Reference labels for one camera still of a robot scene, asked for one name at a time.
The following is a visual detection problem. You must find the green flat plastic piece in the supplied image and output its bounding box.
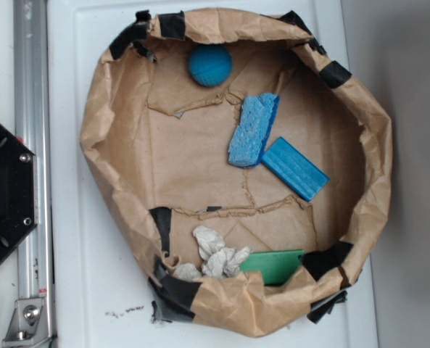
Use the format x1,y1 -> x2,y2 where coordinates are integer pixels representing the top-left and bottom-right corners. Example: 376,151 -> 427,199
240,249 -> 305,286

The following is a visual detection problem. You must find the blue textured ball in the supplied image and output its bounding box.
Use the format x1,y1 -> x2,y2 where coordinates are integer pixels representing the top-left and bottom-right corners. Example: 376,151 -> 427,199
189,45 -> 233,87

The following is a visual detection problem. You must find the blue rectangular block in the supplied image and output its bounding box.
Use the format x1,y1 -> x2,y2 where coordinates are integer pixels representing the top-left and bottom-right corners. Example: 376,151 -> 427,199
261,137 -> 329,202

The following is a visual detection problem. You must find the crumpled white paper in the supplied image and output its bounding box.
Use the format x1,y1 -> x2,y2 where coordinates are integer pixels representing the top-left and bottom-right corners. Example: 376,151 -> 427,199
173,225 -> 253,281

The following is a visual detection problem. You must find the metal corner bracket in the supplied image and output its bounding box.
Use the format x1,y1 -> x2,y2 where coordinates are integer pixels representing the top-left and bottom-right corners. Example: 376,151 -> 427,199
1,297 -> 54,347

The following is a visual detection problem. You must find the blue sponge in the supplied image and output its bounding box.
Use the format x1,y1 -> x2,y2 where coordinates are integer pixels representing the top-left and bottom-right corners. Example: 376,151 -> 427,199
228,93 -> 280,168

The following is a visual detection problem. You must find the brown paper bin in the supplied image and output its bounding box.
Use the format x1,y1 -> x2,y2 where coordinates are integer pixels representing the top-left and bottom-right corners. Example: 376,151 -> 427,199
80,8 -> 392,337

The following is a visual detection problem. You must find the aluminium extrusion rail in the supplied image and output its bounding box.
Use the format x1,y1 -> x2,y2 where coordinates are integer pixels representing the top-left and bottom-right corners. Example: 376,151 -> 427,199
12,0 -> 55,302

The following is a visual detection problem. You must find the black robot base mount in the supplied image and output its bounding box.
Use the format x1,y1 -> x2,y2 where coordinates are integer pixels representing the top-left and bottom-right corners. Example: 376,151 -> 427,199
0,123 -> 37,265

